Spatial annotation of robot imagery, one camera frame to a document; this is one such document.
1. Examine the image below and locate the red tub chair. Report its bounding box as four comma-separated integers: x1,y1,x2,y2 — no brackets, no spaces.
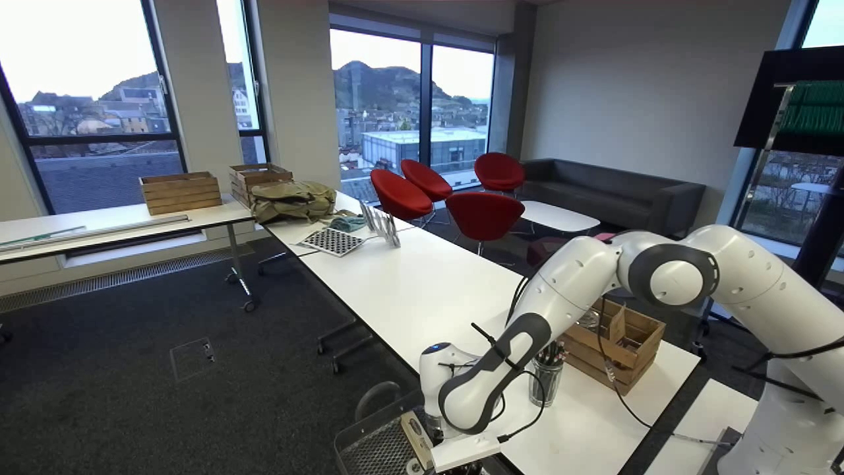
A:
443,187,528,252
367,166,435,224
398,154,456,202
472,150,528,197

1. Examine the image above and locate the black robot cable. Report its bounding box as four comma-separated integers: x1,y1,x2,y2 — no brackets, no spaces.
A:
595,313,732,450

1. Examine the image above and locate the white coffee table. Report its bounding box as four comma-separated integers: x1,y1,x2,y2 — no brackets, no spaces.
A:
517,197,603,238

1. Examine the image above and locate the slatted wooden crate with items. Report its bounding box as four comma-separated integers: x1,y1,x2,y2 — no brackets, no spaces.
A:
562,294,670,395

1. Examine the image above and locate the black monitor screen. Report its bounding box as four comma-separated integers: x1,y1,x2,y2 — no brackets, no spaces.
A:
732,44,844,160

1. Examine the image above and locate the tan white oblong object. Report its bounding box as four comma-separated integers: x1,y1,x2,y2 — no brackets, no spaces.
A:
398,408,439,475

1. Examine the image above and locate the black pen cup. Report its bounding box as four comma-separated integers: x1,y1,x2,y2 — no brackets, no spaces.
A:
529,342,566,408

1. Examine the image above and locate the black wire mesh basket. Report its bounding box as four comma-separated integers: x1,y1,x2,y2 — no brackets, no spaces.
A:
330,379,496,475

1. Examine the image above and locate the dark wooden crate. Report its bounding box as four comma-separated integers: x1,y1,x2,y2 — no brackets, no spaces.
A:
227,160,294,207

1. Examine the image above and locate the white folding side table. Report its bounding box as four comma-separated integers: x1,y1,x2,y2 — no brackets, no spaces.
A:
0,197,264,317

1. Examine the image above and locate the dark grey sofa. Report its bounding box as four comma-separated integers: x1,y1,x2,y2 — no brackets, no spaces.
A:
517,154,708,240

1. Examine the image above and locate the teal flat object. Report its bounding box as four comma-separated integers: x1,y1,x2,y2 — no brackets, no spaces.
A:
327,207,369,234

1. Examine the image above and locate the flat cardboard box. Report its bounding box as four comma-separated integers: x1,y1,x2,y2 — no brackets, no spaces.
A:
137,169,224,218

